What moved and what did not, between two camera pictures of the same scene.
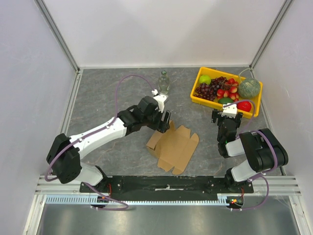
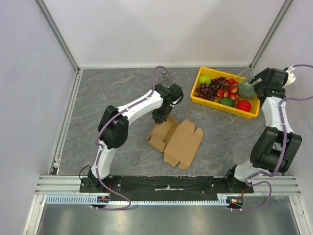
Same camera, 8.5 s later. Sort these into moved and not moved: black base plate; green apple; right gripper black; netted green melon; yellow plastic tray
Moved: right gripper black
Not moved: yellow plastic tray; green apple; black base plate; netted green melon
